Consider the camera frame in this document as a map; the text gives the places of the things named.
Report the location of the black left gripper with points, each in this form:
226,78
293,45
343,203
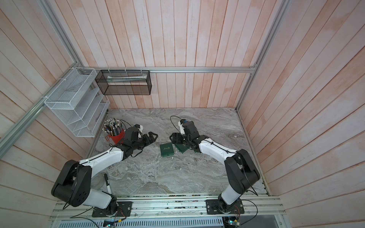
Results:
152,138

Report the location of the large green jewelry box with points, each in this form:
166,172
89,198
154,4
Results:
181,148

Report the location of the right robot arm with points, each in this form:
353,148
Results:
241,170

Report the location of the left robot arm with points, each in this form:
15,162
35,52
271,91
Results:
73,185

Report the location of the red metal pencil cup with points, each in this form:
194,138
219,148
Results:
116,139

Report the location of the black marker pen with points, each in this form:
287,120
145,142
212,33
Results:
107,184

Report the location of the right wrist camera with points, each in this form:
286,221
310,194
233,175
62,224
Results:
181,127

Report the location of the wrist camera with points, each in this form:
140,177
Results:
139,127
181,127

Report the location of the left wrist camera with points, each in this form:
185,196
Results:
139,127

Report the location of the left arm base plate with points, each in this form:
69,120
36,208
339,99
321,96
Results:
118,208

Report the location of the black wire mesh basket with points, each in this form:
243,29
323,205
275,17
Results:
124,82

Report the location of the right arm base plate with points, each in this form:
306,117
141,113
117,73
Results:
218,206

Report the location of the aluminium frame rail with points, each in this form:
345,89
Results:
186,69

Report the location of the white wire mesh shelf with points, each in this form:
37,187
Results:
79,105

